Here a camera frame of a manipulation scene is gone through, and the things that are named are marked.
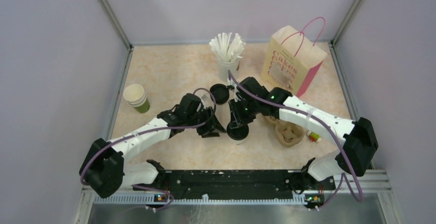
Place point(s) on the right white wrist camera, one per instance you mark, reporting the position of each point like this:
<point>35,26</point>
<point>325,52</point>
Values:
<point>233,88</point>

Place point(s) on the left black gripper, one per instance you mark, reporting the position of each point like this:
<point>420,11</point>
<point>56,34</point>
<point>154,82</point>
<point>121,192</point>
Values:
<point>216,125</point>

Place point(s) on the brown pulp cup carrier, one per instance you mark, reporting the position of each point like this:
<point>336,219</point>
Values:
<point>287,133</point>

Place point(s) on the cream pink paper bag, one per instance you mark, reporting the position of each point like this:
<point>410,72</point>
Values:
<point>292,60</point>

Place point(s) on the white paper cup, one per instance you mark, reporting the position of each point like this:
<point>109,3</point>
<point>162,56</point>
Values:
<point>239,142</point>

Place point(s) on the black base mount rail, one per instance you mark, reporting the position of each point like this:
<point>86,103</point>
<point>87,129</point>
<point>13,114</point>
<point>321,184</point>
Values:
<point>239,184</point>

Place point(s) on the green red toy block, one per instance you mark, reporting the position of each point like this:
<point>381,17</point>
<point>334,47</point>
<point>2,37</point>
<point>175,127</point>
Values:
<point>313,137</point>

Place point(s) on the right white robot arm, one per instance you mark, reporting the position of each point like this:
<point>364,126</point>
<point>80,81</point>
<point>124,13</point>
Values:
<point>355,140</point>

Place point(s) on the bundle of white straws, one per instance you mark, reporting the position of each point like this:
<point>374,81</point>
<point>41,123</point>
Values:
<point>227,47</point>

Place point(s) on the white cup holding straws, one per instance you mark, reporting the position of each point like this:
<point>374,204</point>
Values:
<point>224,67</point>

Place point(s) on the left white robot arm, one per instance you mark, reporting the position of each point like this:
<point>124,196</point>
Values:
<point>103,168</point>

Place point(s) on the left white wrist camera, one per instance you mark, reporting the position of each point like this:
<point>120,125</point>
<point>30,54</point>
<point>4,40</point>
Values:
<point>205,99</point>

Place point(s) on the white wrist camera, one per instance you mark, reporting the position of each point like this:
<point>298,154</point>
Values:
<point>233,88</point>
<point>205,99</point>

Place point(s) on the black cup lid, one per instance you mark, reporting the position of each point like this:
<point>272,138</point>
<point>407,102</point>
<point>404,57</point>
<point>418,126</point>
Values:
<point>237,134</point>

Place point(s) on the stack of black lids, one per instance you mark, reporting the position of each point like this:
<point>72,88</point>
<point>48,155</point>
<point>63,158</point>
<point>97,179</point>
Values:
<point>220,92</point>

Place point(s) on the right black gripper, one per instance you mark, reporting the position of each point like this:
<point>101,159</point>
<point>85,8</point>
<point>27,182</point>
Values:
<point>237,119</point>

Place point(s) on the stack of paper cups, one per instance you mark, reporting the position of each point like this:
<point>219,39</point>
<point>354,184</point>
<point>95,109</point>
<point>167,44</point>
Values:
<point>136,97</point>

